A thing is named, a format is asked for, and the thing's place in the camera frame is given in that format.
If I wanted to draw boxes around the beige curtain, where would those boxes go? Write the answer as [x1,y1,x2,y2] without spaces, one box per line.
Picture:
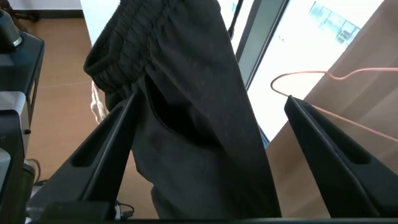
[266,0,398,218]

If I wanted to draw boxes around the window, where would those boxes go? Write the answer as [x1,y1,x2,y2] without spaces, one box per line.
[217,0,386,147]

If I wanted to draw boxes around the black shorts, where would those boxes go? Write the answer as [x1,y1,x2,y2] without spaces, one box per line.
[83,0,282,218]

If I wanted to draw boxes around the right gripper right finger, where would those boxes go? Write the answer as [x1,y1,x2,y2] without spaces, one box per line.
[283,95,398,218]

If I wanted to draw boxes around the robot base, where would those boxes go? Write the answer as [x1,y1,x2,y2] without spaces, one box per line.
[0,9,46,224]

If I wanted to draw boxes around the black cable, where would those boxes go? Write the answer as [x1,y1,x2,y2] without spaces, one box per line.
[114,200,136,218]

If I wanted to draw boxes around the pink clothes hanger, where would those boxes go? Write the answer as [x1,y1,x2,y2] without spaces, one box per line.
[270,67,398,144]

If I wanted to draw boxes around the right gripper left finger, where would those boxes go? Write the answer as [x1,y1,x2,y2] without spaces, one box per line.
[26,93,139,218]

